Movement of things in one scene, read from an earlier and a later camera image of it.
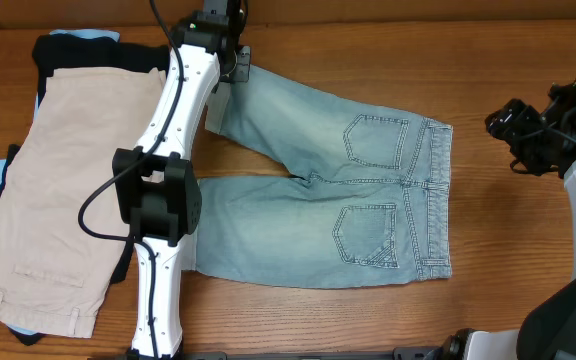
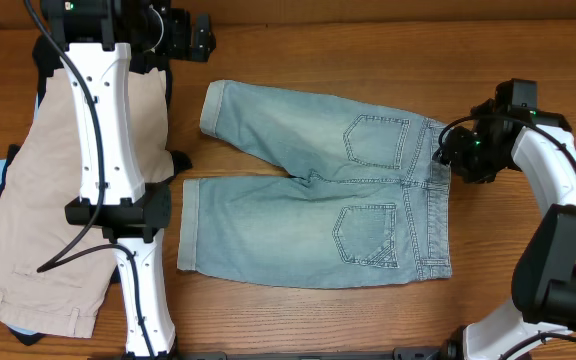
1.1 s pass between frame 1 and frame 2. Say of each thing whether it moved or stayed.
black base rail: stayed
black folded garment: stayed
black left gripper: moved
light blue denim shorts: stayed
